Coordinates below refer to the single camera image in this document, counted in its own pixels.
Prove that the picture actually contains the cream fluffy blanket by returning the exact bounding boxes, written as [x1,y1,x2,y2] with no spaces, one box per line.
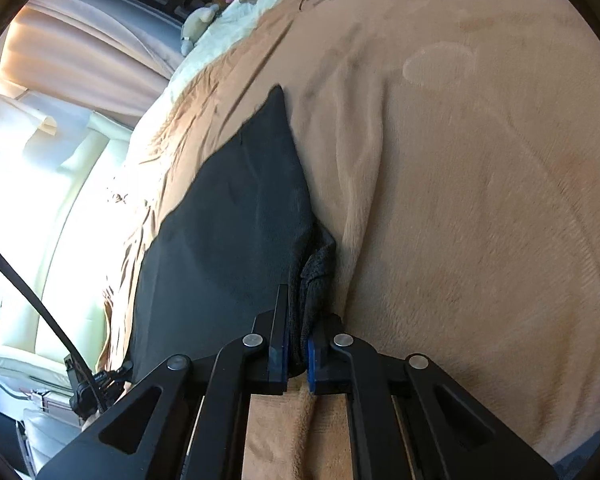
[164,0,326,111]

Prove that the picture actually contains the left pink curtain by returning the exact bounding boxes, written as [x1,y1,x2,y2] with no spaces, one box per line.
[0,0,183,127]

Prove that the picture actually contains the black sleeveless shirt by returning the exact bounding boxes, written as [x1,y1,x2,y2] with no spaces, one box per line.
[128,86,336,382]

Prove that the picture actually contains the person's left hand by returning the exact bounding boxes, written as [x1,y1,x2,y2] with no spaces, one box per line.
[81,411,102,432]

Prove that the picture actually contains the cream padded headboard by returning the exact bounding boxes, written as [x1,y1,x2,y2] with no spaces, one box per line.
[0,113,131,366]

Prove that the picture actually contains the orange-brown bed blanket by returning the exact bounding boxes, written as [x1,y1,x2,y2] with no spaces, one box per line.
[99,0,600,463]

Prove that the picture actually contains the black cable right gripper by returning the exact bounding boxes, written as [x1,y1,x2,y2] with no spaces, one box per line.
[0,231,106,413]

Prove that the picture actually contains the white plush toy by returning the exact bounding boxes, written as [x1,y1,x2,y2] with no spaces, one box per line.
[181,3,220,56]

